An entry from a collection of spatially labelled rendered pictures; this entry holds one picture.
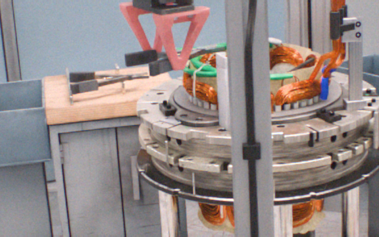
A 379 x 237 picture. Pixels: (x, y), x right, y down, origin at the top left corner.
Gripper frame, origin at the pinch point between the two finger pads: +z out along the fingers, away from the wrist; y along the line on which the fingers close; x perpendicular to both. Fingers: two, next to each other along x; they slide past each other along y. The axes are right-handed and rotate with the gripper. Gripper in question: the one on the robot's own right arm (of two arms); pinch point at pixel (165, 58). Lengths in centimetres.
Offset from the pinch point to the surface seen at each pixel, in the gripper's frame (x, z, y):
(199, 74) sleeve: 4.3, 2.5, 0.8
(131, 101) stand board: 5.2, 11.1, -19.3
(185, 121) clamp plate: 0.5, 7.3, 3.1
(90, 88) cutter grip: 0.5, 9.1, -23.3
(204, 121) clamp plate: 1.9, 7.1, 5.2
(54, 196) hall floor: 78, 119, -234
